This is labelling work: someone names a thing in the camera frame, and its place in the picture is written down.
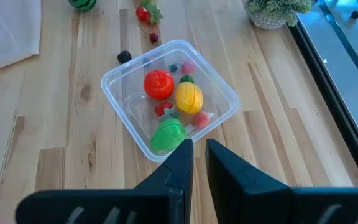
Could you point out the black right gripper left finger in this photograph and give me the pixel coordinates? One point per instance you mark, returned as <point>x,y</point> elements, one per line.
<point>172,186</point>

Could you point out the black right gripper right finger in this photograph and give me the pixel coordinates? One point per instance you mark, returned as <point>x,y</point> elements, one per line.
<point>235,193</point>

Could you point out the green bell pepper toy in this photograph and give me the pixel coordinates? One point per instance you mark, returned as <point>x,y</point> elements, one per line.
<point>168,135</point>

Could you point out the pink lychee toy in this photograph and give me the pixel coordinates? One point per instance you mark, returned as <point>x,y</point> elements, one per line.
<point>200,119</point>

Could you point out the yellow bell pepper toy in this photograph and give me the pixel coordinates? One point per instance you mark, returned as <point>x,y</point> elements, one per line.
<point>189,98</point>

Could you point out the clear plastic tupperware container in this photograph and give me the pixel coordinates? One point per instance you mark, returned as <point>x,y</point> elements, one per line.
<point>126,93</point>

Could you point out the small blueberry toy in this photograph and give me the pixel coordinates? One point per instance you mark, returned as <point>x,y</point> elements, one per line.
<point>173,68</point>

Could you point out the small red raspberry toy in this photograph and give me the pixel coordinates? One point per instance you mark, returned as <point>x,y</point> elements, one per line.
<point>187,68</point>

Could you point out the strawberry toy with pale leaves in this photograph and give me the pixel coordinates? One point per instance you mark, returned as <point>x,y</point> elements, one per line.
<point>153,13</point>

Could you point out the striped watermelon toy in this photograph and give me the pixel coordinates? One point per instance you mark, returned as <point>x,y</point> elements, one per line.
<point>82,3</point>

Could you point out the blackberry toy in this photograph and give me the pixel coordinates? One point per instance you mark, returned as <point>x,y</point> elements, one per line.
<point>124,57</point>

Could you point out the dark red cherry toy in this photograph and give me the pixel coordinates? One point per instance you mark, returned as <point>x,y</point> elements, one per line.
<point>153,37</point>

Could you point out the white floor scrap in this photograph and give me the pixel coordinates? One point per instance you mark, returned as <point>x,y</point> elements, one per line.
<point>324,61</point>

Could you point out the potted green artificial plant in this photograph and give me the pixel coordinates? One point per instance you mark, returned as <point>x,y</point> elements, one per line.
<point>275,9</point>

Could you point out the beige folded cloth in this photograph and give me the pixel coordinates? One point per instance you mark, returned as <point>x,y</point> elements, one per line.
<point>8,28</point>

